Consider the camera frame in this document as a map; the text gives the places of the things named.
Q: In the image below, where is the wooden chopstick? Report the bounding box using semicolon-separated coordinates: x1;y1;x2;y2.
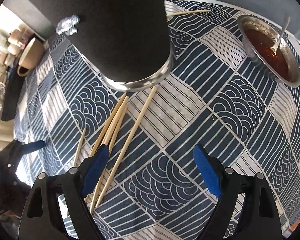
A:
74;128;86;167
94;85;159;207
90;93;128;212
89;93;127;157
166;9;211;18
90;103;128;214

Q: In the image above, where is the black side shelf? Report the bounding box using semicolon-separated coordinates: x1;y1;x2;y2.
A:
0;50;30;121

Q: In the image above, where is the beige ceramic mug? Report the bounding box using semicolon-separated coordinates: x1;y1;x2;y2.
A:
17;37;45;77

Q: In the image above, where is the blue white patterned tablecloth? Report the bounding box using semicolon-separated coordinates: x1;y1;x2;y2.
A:
14;0;300;239

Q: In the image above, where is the black steel utensil cup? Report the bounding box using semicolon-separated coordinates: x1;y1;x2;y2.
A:
29;0;175;92

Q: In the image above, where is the steel bowl with sauce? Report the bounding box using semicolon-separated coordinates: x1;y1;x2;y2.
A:
237;15;300;87

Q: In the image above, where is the metal spoon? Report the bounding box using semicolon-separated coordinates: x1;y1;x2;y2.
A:
270;14;290;56

